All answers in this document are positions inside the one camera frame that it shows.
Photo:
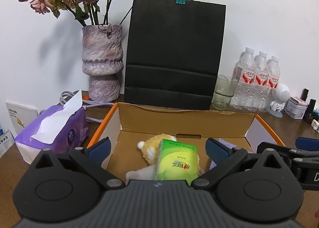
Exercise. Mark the middle water bottle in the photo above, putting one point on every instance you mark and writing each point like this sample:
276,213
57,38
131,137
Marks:
261,80

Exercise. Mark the purple knitted cloth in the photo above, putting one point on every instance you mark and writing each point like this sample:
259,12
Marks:
226,143

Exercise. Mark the white robot figurine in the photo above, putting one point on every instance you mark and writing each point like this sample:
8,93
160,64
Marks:
280,97

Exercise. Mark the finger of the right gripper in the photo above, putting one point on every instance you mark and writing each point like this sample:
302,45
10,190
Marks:
308,144
286,153

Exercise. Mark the purple tissue pack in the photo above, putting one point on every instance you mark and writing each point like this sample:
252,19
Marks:
59,128

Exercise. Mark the white charger power strip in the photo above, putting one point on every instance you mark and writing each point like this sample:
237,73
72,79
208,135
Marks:
315,123

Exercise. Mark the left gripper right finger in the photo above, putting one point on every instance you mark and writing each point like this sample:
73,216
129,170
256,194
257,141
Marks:
227,162

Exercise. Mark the white booklet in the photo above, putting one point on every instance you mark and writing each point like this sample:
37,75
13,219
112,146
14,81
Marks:
21,116

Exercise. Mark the green glass cup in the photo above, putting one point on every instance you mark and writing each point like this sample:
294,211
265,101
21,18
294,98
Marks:
224,91

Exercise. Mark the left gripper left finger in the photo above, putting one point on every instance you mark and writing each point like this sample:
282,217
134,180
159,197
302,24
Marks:
88,161

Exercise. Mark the black cosmetic bottle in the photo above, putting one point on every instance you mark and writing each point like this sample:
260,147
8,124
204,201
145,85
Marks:
308,117

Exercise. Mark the right water bottle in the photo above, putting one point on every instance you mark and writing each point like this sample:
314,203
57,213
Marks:
273,80

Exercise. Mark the black paper shopping bag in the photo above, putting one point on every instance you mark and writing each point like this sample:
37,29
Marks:
173,53

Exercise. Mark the green tissue packet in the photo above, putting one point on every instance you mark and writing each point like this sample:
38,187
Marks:
176,161

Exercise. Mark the left water bottle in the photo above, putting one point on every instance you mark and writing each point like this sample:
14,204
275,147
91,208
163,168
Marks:
245,72

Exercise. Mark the small decorated tin box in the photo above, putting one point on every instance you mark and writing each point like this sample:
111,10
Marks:
295,108

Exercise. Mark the white and yellow plush sheep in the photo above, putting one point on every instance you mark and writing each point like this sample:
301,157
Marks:
149,150

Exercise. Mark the water bottle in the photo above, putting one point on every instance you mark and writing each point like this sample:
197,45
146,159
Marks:
245,72
273,80
261,80

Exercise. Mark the red pumpkin cardboard box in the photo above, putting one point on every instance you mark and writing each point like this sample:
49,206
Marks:
127,124

